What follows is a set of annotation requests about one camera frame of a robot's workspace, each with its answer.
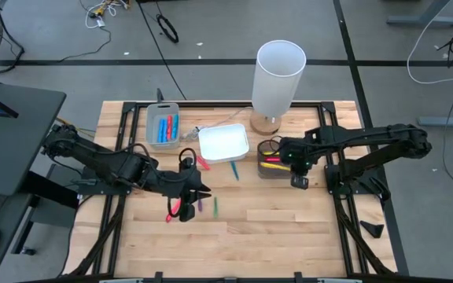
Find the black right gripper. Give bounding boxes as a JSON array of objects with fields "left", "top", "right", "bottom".
[{"left": 279, "top": 135, "right": 317, "bottom": 190}]

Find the clear lamp cord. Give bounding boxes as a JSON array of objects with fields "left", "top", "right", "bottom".
[{"left": 179, "top": 105, "right": 253, "bottom": 139}]

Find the light grey plastic bin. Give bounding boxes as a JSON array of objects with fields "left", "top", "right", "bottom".
[{"left": 145, "top": 101, "right": 181, "bottom": 151}]

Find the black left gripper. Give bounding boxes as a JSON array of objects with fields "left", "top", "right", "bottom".
[{"left": 159, "top": 156, "right": 212, "bottom": 223}]

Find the white shade table lamp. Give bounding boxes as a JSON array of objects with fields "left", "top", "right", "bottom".
[{"left": 249, "top": 39, "right": 308, "bottom": 136}]

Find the black triangular bracket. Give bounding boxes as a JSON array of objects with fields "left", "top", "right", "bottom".
[{"left": 359, "top": 219, "right": 385, "bottom": 240}]

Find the white floor cable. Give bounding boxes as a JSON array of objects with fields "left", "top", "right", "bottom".
[{"left": 406, "top": 0, "right": 453, "bottom": 85}]

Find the black desk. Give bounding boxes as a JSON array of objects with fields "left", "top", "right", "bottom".
[{"left": 0, "top": 80, "right": 79, "bottom": 283}]

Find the white cable bundle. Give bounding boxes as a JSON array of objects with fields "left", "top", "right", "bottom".
[{"left": 83, "top": 0, "right": 118, "bottom": 30}]

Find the grey table leg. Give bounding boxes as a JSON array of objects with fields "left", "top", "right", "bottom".
[
  {"left": 418, "top": 106, "right": 453, "bottom": 128},
  {"left": 386, "top": 0, "right": 453, "bottom": 28}
]

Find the dark grey plastic bin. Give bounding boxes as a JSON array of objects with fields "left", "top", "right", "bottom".
[{"left": 256, "top": 139, "right": 302, "bottom": 181}]

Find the black cable coil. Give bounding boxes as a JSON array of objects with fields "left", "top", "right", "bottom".
[{"left": 156, "top": 13, "right": 180, "bottom": 44}]

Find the yellow floor cable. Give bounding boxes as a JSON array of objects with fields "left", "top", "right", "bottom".
[{"left": 55, "top": 116, "right": 96, "bottom": 139}]

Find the white plastic bin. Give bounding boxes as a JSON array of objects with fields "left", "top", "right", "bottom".
[{"left": 197, "top": 123, "right": 250, "bottom": 165}]

